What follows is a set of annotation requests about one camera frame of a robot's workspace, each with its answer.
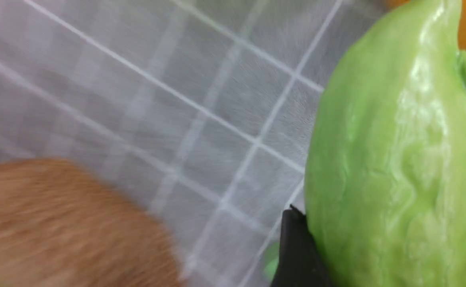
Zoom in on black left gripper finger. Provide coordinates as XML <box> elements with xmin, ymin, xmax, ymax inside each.
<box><xmin>270</xmin><ymin>204</ymin><xmax>333</xmax><ymax>287</ymax></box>

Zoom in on woven wicker basket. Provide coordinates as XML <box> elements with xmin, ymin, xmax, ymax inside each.
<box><xmin>0</xmin><ymin>158</ymin><xmax>184</xmax><ymax>287</ymax></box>

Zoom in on grey checked tablecloth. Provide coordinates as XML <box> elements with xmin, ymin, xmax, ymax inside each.
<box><xmin>0</xmin><ymin>0</ymin><xmax>386</xmax><ymax>287</ymax></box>

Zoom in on light green gourd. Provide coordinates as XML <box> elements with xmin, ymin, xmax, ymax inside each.
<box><xmin>304</xmin><ymin>0</ymin><xmax>466</xmax><ymax>287</ymax></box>

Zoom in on green foam cube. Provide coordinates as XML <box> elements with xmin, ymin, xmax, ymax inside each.
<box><xmin>263</xmin><ymin>240</ymin><xmax>280</xmax><ymax>285</ymax></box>

